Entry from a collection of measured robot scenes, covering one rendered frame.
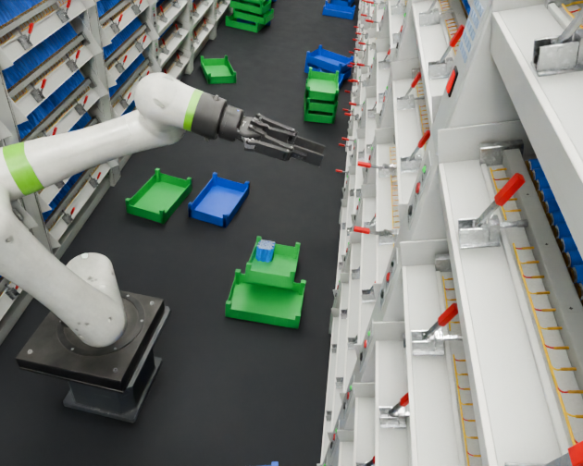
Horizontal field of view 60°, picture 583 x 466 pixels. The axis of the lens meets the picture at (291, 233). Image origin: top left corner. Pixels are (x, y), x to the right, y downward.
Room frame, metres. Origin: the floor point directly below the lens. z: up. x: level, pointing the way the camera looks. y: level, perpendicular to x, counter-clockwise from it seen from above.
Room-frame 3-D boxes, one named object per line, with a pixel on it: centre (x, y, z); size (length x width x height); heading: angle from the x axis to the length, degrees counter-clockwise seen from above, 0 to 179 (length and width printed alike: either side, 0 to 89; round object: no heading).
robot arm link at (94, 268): (0.93, 0.54, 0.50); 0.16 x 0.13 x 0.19; 30
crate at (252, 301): (1.39, 0.06, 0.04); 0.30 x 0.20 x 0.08; 88
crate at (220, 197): (2.00, 0.38, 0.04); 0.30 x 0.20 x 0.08; 167
